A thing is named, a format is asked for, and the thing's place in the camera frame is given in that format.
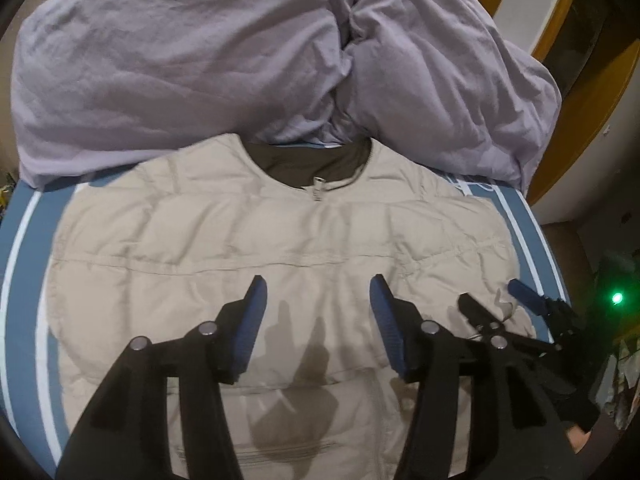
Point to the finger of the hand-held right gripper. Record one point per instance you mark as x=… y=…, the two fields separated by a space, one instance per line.
x=526 y=296
x=472 y=312

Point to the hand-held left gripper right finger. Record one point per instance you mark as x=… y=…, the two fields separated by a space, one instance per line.
x=386 y=322

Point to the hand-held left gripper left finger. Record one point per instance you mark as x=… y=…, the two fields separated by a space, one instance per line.
x=251 y=322

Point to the beige puffer jacket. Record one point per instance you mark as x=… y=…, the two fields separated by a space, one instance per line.
x=280 y=260

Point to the person's right hand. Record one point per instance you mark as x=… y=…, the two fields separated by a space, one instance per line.
x=577 y=407

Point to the pale clutter pile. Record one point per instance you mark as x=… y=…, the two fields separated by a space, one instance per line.
x=622 y=390

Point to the blue white-striped bed sheet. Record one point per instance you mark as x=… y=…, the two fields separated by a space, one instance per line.
x=27 y=270

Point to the lavender duvet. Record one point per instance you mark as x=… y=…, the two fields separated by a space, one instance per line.
x=200 y=55

